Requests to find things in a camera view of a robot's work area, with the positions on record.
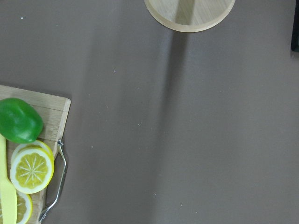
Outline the bamboo cutting board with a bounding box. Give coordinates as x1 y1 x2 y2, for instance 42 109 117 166
0 85 71 224

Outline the wooden cup tree stand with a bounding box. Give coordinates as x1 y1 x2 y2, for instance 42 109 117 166
144 0 235 33

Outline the back lemon slice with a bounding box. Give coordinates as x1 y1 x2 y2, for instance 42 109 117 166
11 140 54 162

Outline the lemon slice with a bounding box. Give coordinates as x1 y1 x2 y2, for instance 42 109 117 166
10 147 54 194
16 191 33 224
11 140 54 162

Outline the green toy lime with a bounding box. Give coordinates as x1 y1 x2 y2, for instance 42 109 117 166
0 98 43 143

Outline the upper lemon slice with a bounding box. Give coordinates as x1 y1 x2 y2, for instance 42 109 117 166
10 147 54 194

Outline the lower lemon slice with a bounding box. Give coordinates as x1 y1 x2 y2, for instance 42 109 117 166
16 191 33 224

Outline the black tray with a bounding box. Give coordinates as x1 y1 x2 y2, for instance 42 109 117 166
291 0 299 52

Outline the cutting board metal handle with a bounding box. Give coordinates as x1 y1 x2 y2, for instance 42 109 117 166
38 138 68 223

